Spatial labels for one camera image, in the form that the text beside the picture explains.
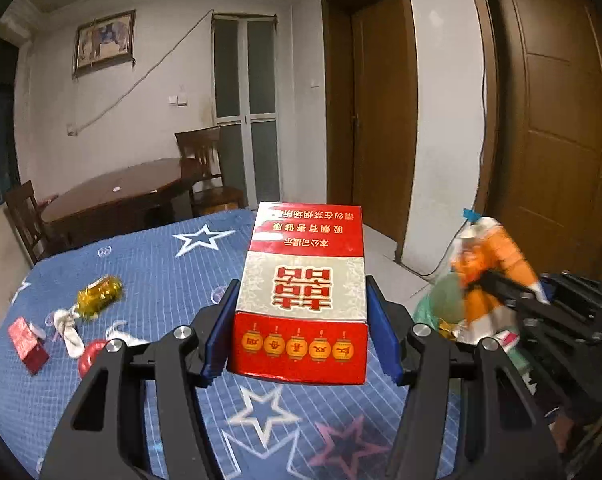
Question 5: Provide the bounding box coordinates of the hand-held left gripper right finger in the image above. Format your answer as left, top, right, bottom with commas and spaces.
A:
365, 275, 567, 480

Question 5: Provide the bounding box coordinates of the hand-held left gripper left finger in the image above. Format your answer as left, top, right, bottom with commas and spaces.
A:
38, 279, 241, 480

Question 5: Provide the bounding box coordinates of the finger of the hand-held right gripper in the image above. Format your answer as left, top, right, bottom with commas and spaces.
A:
478, 269, 548, 312

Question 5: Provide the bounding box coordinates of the trash bin with green bag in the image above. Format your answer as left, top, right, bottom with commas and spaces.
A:
412, 277, 532, 381

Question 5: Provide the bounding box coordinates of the red and white box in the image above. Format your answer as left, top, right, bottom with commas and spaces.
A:
226, 201, 371, 386

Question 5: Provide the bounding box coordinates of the blue star-print blanket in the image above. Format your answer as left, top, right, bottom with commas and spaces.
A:
0, 207, 462, 480

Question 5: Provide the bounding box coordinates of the yellow foil wrapper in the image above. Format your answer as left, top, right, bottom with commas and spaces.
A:
76, 275, 124, 318

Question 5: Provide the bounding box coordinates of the red apple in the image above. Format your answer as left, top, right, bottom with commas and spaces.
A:
77, 340, 109, 381

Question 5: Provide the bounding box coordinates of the white crumpled wrapper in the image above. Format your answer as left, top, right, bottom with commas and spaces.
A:
46, 308, 86, 359

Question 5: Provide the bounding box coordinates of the wooden chair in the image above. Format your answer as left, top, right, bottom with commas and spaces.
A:
3, 180, 72, 266
174, 126, 245, 218

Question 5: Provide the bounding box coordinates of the brown panelled wooden door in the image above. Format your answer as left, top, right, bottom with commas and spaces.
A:
474, 0, 602, 281

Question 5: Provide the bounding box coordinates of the round wooden dining table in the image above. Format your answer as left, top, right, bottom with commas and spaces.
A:
41, 157, 202, 241

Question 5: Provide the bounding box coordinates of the small red box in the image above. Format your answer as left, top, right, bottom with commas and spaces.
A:
8, 316, 50, 376

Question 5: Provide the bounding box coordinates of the white glass double door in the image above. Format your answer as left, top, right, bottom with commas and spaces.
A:
211, 12, 282, 208

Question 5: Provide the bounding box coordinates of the framed elephant picture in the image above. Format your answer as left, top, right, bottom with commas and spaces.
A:
72, 9, 136, 77

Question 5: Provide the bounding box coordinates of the wall cable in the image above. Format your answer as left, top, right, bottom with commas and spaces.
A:
67, 9, 216, 137

